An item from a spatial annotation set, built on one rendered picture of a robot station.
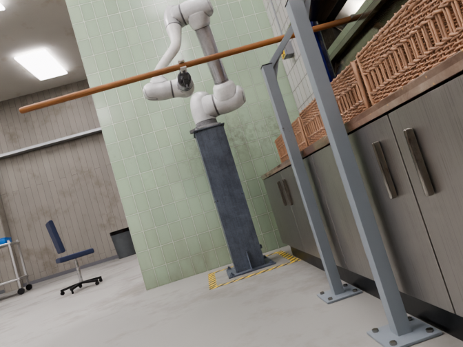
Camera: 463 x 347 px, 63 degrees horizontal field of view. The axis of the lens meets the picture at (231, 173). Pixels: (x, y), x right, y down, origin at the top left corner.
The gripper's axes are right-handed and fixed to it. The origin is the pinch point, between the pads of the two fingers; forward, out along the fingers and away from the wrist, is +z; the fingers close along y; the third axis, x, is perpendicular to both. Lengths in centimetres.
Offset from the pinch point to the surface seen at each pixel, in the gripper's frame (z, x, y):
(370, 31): 15, -90, 13
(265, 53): -124, -78, -40
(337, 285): 39, -31, 114
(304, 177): 38, -31, 71
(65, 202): -752, 316, -42
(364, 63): 94, -39, 48
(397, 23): 112, -38, 46
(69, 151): -753, 276, -158
